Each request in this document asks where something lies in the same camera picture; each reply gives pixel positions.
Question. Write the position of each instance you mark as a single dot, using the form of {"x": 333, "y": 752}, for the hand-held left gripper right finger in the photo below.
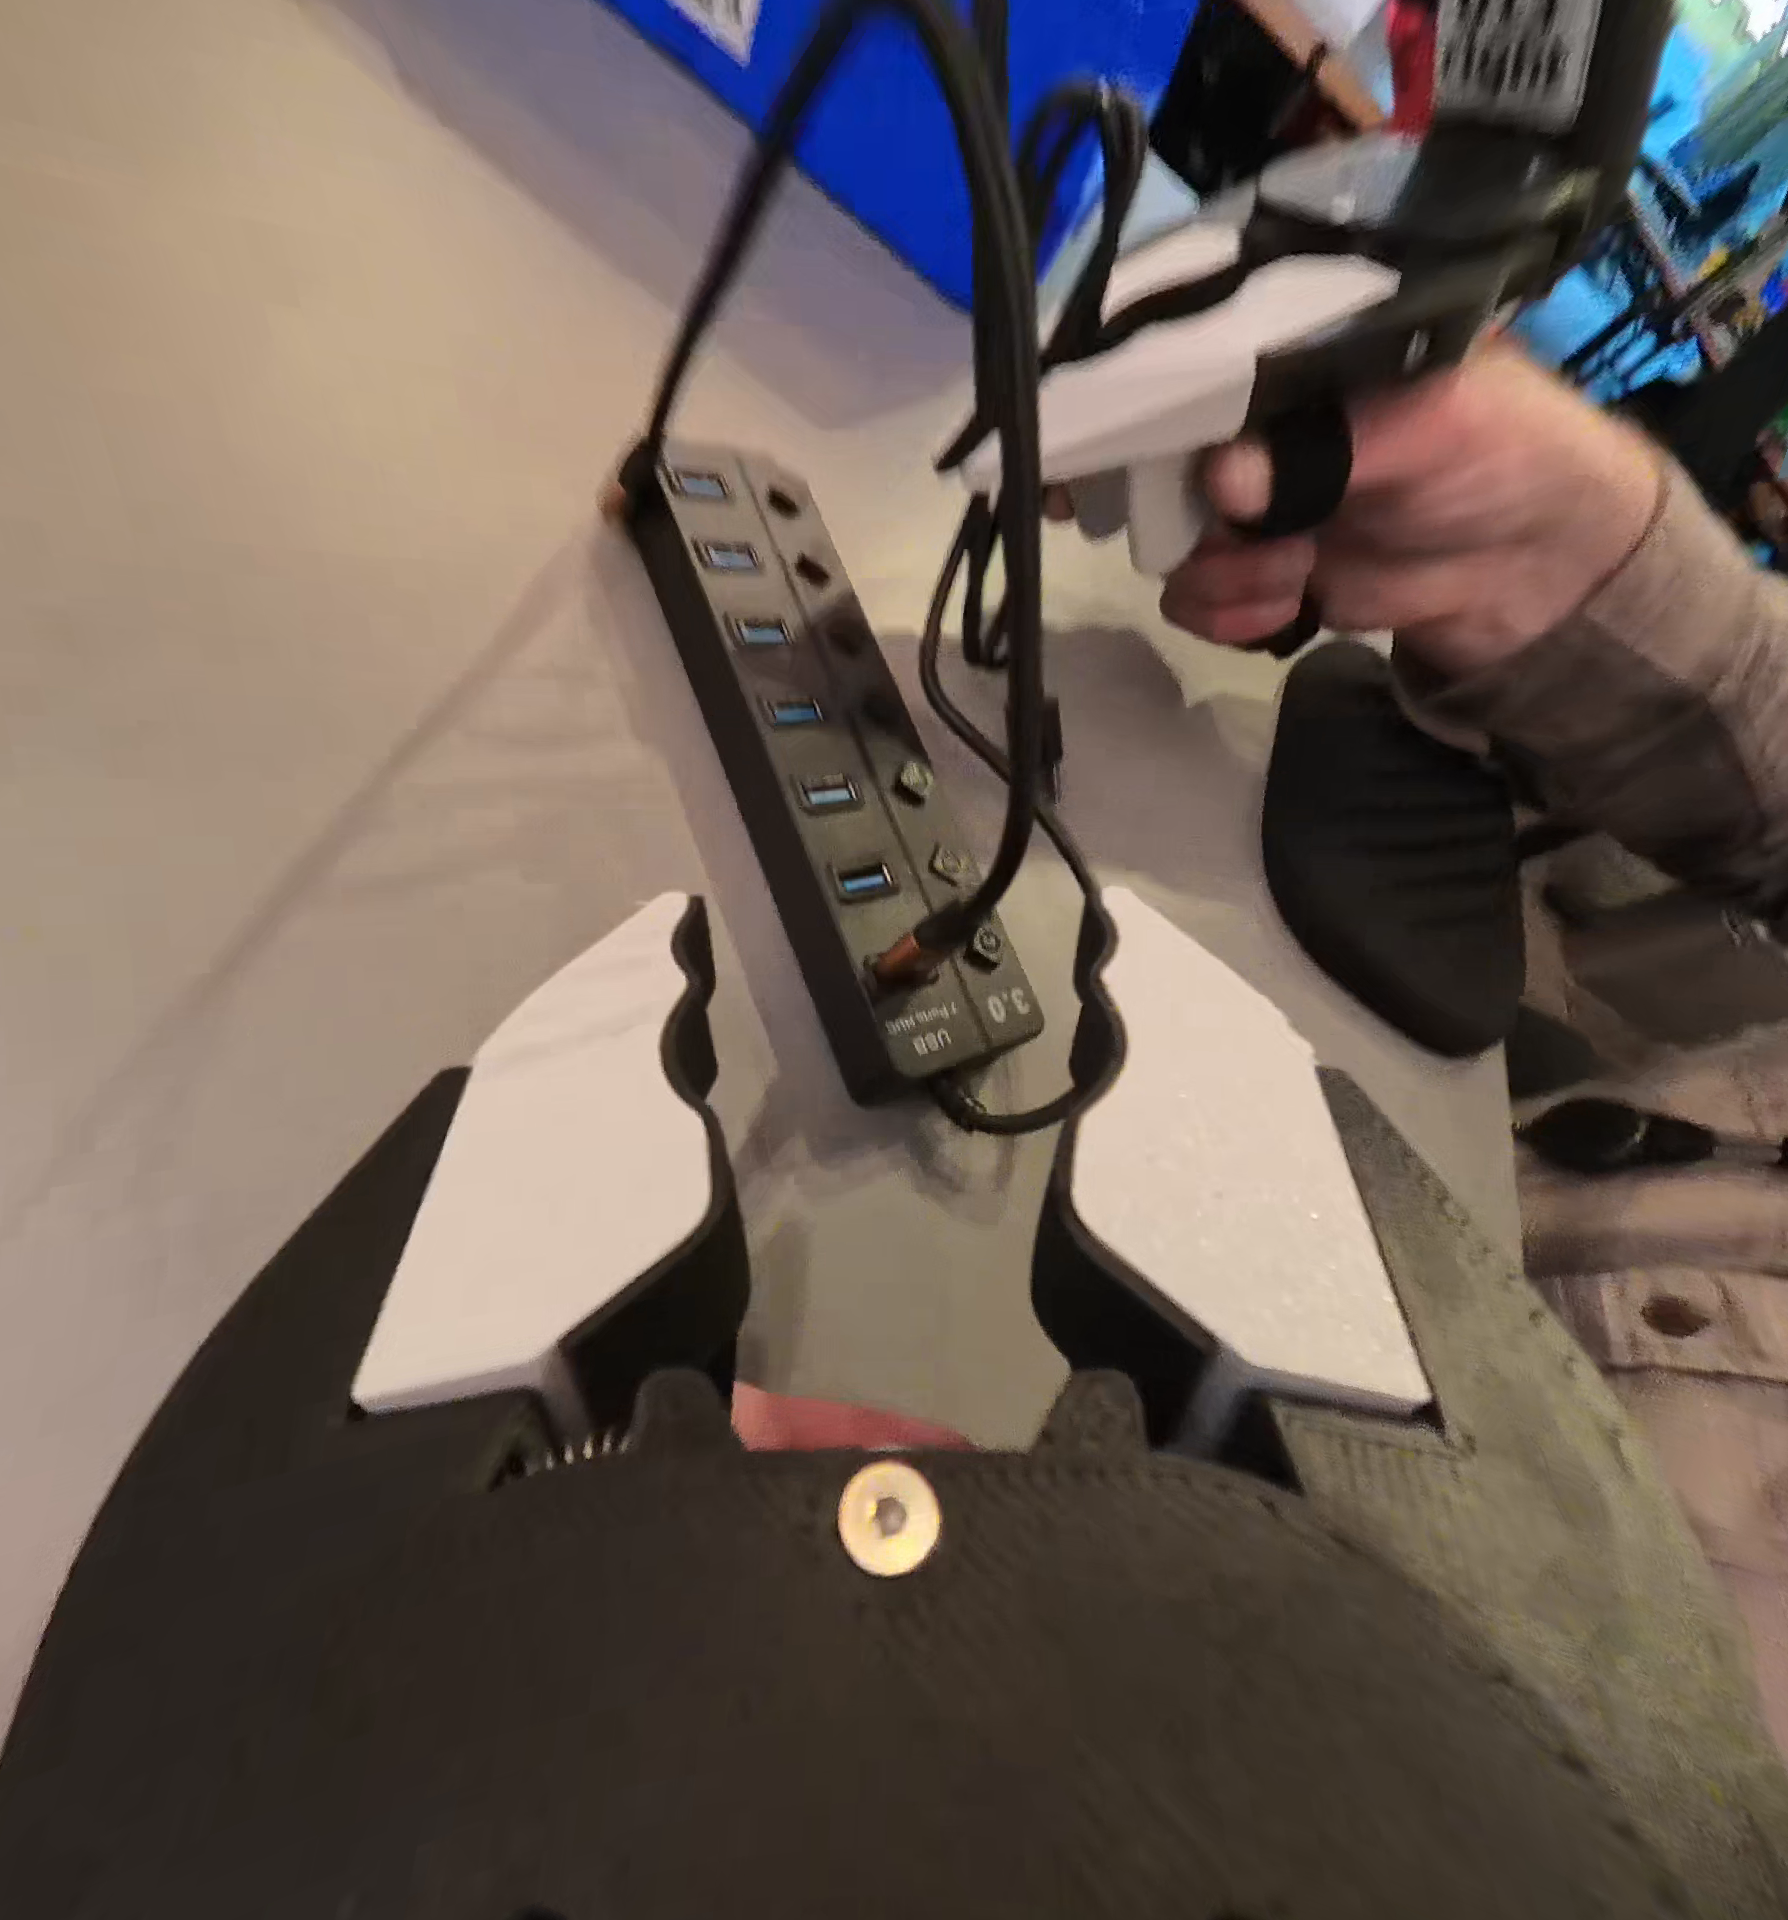
{"x": 1237, "y": 1200}

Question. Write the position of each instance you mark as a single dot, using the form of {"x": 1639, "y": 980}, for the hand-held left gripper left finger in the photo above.
{"x": 545, "y": 1200}

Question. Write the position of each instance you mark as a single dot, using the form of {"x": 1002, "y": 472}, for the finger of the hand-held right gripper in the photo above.
{"x": 1180, "y": 399}
{"x": 1180, "y": 281}

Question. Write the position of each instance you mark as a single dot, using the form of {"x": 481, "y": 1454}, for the black multi-port usb hub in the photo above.
{"x": 841, "y": 674}

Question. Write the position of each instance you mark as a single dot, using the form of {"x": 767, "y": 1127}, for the person's right forearm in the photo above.
{"x": 1701, "y": 719}

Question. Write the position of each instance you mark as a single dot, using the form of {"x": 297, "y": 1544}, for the person's right hand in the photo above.
{"x": 1480, "y": 507}

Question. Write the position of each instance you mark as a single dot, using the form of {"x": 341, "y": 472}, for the blue plastic bin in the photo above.
{"x": 866, "y": 119}

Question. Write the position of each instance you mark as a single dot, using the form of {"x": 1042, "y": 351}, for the black mesh pad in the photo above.
{"x": 1377, "y": 871}

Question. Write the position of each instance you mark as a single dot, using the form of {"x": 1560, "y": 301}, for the person's grey shirt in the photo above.
{"x": 1734, "y": 1425}

